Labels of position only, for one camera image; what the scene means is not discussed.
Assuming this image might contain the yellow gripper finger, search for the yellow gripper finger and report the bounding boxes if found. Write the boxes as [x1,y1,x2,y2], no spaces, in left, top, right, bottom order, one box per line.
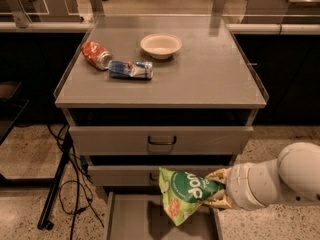
[204,189,232,209]
[206,168,231,184]

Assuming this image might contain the green rice chip bag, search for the green rice chip bag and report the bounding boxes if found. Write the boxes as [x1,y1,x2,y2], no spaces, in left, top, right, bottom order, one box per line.
[159,167,225,226]

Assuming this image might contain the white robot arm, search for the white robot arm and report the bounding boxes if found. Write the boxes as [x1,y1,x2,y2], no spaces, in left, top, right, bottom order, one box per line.
[205,142,320,211]

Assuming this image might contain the bottom drawer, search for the bottom drawer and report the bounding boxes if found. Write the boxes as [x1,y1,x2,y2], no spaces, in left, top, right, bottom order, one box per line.
[102,187,222,240]

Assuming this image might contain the drawer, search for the drawer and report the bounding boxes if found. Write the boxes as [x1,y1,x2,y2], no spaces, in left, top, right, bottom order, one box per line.
[102,187,222,240]
[87,155,234,187]
[70,108,253,155]

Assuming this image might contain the grey drawer cabinet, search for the grey drawer cabinet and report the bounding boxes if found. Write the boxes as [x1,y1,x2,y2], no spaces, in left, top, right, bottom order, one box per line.
[53,14,270,198]

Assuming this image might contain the middle drawer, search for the middle drawer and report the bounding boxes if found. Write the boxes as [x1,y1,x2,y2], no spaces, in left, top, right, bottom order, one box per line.
[87,155,234,187]

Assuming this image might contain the top drawer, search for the top drawer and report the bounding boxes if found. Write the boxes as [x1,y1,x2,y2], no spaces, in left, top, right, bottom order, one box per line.
[70,108,253,155]

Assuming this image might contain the blue energy drink can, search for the blue energy drink can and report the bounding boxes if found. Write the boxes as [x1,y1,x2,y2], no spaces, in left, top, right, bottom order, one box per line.
[108,60,153,80]

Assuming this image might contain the red soda can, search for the red soda can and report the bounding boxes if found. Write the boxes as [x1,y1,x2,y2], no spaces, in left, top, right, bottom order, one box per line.
[81,41,113,71]

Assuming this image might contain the black table leg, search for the black table leg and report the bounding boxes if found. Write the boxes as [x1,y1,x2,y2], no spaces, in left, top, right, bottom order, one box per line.
[37,133,72,230]

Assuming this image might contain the background grey cabinet right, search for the background grey cabinet right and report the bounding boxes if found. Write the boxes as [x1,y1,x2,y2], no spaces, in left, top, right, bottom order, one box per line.
[242,0,320,24]

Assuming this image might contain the background grey cabinet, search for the background grey cabinet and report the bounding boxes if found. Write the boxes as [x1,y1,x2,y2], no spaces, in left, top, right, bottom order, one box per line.
[0,0,83,23]
[242,0,320,24]

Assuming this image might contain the dark side table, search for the dark side table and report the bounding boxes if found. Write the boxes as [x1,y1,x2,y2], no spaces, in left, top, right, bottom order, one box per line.
[0,81,28,145]

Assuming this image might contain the background grey cabinet left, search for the background grey cabinet left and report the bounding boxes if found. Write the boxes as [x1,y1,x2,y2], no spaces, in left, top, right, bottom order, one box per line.
[0,0,83,23]

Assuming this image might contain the black floor cables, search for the black floor cables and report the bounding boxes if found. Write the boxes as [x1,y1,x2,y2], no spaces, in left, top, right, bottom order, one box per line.
[46,123,105,240]

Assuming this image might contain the white horizontal rail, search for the white horizontal rail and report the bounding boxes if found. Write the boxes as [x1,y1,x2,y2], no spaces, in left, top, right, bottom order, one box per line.
[0,22,320,35]

